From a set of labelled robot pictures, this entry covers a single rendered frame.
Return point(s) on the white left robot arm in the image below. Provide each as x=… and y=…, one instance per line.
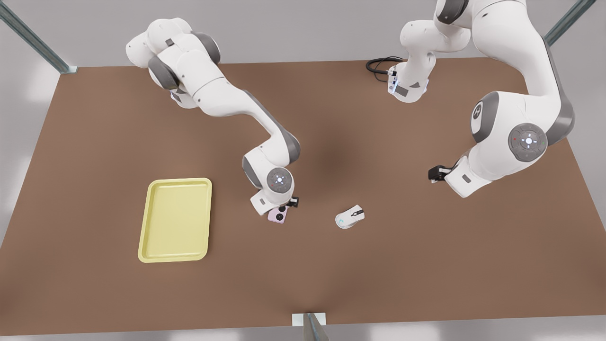
x=511, y=61

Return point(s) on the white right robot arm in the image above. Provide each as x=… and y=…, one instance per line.
x=213, y=92

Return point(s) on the white computer mouse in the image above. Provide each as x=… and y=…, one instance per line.
x=349, y=217

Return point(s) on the yellow rectangular tray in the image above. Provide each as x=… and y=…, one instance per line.
x=175, y=220

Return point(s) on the small pink camera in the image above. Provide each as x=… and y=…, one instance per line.
x=278, y=214

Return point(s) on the silver frame post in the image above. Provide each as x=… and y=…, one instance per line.
x=565, y=21
x=312, y=327
x=33, y=40

